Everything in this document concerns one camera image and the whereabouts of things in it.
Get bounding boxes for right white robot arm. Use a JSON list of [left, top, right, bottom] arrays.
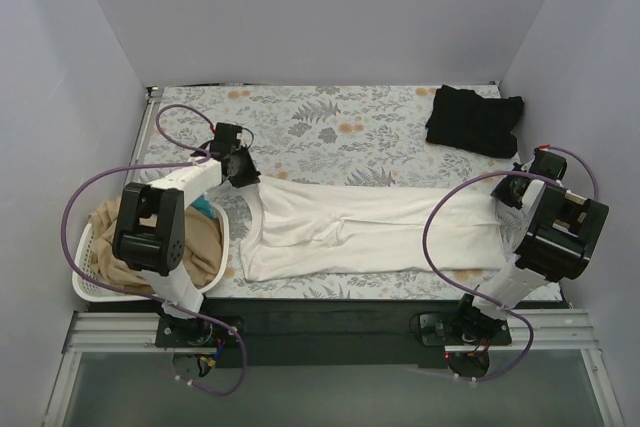
[[452, 144, 609, 345]]

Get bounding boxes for floral table cloth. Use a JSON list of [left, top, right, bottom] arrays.
[[134, 86, 513, 300]]

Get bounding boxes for black folded t shirt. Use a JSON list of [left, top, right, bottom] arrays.
[[425, 85, 525, 159]]

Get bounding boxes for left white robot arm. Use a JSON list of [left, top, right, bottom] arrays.
[[112, 123, 259, 347]]

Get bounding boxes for teal cloth item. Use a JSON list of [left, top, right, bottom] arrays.
[[191, 196, 217, 219]]

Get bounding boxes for beige t shirt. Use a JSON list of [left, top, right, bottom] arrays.
[[89, 199, 223, 293]]

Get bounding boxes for white laundry basket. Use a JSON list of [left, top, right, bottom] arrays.
[[72, 204, 230, 303]]

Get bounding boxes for white t shirt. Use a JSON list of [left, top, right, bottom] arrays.
[[240, 177, 508, 282]]

